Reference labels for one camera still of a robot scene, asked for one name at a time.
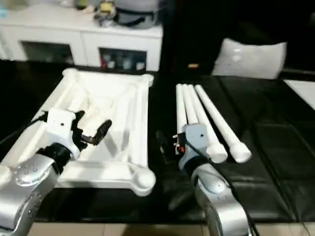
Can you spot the white glass-door cabinet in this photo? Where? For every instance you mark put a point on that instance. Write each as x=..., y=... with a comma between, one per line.
x=86, y=32

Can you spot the small yellow label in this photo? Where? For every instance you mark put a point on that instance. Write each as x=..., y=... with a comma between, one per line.
x=193, y=66

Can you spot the grey round bag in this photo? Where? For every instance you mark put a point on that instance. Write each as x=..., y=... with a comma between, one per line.
x=137, y=17

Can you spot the grey printed cushion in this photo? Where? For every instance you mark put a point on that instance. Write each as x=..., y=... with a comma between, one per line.
x=248, y=59

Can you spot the white plastic table leg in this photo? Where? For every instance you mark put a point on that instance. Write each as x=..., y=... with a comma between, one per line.
x=179, y=105
x=221, y=120
x=214, y=147
x=188, y=103

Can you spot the white plastic table top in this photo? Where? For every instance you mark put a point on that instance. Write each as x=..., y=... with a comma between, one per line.
x=118, y=98

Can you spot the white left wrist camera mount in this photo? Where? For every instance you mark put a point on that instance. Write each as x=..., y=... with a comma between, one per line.
x=60, y=125

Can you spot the black floor mat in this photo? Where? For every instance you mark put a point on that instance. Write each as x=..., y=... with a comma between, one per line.
x=270, y=147

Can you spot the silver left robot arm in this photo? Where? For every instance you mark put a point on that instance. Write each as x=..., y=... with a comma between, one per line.
x=32, y=169

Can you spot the white flat panel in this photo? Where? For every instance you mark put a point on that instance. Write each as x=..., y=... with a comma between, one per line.
x=305, y=91

